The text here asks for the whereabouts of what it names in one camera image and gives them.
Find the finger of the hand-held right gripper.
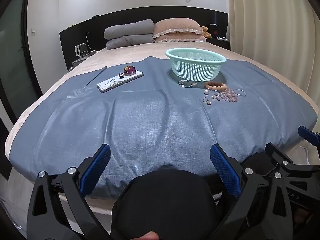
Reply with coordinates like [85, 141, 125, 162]
[298, 126, 320, 147]
[265, 142, 320, 178]

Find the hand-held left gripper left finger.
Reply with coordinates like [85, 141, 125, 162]
[26, 144, 113, 240]

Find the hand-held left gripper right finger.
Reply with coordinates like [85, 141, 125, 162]
[210, 144, 295, 240]

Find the pink crystal bead bracelet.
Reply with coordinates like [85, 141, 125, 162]
[220, 88, 239, 102]

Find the wooden bead bracelet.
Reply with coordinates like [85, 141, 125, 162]
[205, 82, 227, 90]

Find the silver hoop bracelet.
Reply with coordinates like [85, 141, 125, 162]
[178, 80, 198, 88]

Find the mint green plastic basket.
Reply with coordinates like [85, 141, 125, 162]
[165, 48, 227, 80]

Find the blue cloth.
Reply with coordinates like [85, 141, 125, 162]
[9, 55, 315, 200]

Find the white patterned tray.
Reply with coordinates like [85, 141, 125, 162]
[97, 70, 144, 93]

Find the thin blue stick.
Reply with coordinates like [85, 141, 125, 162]
[85, 66, 108, 87]

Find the cream curtain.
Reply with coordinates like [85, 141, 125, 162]
[226, 0, 320, 110]

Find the black nightstand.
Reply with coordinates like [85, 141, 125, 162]
[206, 36, 231, 51]

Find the pink ruffled pillow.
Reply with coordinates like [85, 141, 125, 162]
[154, 34, 207, 43]
[153, 18, 203, 38]

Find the dark glass door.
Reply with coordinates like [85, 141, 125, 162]
[0, 0, 43, 120]

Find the black headboard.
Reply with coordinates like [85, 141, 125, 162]
[59, 6, 229, 70]

